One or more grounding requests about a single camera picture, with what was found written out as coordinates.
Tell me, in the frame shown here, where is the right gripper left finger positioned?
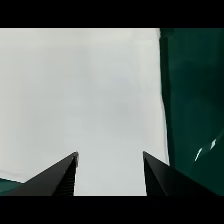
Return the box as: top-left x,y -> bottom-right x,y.
6,151 -> 80,197

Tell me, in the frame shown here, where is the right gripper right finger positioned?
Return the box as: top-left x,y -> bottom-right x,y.
142,150 -> 218,197

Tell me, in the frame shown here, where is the white garment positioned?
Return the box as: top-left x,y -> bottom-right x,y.
0,27 -> 170,197

